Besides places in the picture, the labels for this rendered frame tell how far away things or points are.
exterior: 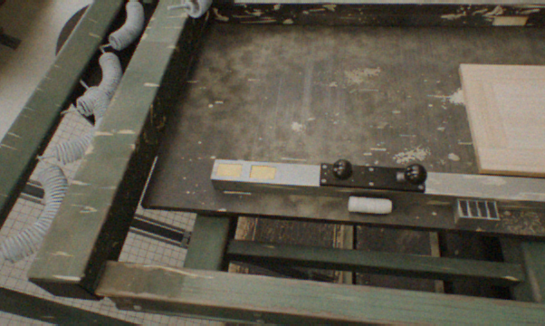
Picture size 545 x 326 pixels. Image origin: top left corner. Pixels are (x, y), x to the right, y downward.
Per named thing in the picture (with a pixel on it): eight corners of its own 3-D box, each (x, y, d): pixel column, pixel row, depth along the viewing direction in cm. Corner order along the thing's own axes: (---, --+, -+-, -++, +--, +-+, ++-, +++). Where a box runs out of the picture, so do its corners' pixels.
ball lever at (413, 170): (412, 188, 77) (430, 186, 64) (391, 187, 78) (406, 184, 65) (413, 169, 78) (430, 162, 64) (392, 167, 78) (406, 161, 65)
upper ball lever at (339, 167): (348, 185, 79) (354, 181, 66) (329, 183, 80) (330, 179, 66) (349, 165, 79) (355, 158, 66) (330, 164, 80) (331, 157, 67)
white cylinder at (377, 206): (348, 214, 79) (389, 216, 78) (348, 206, 76) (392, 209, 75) (348, 200, 80) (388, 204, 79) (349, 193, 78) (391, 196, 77)
